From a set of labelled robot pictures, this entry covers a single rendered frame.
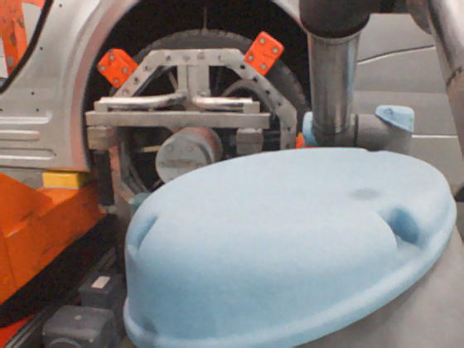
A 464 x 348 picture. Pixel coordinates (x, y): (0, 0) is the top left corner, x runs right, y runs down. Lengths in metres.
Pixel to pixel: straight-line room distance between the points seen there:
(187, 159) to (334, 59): 0.46
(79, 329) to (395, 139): 0.92
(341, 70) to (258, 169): 0.45
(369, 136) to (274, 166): 0.62
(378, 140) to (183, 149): 0.43
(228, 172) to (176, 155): 0.74
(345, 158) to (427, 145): 1.01
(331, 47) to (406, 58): 0.59
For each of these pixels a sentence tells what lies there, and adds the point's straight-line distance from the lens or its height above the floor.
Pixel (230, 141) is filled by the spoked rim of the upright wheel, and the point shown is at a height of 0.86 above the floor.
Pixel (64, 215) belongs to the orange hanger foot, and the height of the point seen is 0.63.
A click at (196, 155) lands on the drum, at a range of 0.88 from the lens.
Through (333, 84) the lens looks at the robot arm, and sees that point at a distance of 0.61.
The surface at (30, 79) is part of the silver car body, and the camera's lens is 1.38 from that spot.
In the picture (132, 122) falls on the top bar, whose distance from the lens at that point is 0.86.
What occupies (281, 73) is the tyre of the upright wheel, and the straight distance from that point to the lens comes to 1.05.
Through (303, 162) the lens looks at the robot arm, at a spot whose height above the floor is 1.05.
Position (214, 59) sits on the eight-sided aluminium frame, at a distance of 0.99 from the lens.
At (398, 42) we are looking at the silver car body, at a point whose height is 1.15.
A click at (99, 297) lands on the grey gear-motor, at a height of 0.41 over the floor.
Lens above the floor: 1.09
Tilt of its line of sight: 17 degrees down
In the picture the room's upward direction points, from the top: straight up
